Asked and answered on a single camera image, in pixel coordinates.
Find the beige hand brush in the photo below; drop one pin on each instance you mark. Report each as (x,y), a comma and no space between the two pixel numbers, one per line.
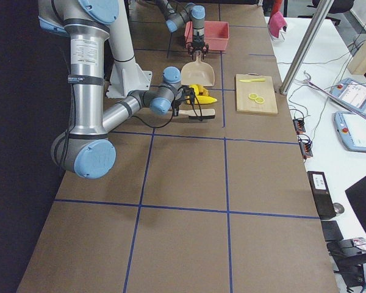
(198,113)

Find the teach pendant near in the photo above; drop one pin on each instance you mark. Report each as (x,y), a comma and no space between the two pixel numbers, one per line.
(352,131)

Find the yellow plastic knife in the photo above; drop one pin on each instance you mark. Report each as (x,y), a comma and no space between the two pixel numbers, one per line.
(252,80)

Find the magenta cloth chair back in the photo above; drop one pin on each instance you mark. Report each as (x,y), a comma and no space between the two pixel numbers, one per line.
(277,26)

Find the beige plastic dustpan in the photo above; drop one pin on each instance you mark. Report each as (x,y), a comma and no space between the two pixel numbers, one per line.
(198,72)

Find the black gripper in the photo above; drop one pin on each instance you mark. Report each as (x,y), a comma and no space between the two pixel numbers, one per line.
(197,40)
(176,107)

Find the lemon slice near edge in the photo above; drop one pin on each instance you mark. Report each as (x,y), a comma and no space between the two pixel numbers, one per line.
(260,100)

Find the teach pendant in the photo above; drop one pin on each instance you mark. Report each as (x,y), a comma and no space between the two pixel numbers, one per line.
(352,131)
(351,92)

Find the brown toy ginger root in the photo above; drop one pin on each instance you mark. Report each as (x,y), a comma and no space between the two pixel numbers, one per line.
(204,91)

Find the yellow toy corn cob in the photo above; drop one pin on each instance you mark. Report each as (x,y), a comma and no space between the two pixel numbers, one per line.
(201,99)

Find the red cable connector block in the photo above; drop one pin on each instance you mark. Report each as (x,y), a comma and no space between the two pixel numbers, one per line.
(299,125)

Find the pink plastic bin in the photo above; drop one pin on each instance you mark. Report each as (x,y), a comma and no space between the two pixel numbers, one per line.
(216,35)

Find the lemon slice inner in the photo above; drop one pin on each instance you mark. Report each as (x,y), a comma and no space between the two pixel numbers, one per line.
(253,96)

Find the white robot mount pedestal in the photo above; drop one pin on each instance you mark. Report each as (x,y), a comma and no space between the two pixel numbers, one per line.
(126,75)

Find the bamboo cutting board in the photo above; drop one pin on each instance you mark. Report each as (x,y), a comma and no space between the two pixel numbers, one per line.
(263,89)

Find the black power strip box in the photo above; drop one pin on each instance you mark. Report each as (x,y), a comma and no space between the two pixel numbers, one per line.
(321,195)

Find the teach pendant far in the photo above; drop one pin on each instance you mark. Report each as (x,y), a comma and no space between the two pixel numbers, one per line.
(351,92)

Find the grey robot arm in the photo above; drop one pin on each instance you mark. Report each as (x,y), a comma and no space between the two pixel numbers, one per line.
(193,13)
(107,85)

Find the aluminium frame post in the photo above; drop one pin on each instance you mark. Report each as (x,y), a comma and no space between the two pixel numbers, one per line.
(309,36)

